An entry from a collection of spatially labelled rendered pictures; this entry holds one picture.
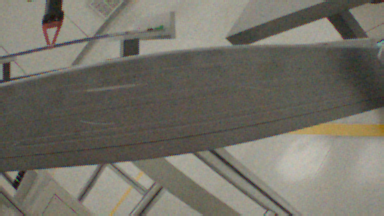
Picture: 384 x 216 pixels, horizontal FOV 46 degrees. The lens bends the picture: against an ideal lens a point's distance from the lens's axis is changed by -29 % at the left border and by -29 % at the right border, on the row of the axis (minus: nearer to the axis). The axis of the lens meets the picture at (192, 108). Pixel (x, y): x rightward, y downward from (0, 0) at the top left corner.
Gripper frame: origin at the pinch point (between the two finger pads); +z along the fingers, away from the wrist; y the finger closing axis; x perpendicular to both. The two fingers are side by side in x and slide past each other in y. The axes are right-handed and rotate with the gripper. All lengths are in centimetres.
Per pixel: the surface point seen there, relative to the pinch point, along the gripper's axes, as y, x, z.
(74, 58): -723, 86, 37
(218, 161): 28.7, 31.9, 25.6
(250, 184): 28, 39, 32
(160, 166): 2.5, 27.5, 31.7
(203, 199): 3, 37, 42
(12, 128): 101, -9, 4
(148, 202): -41, 33, 55
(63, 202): -41, 0, 55
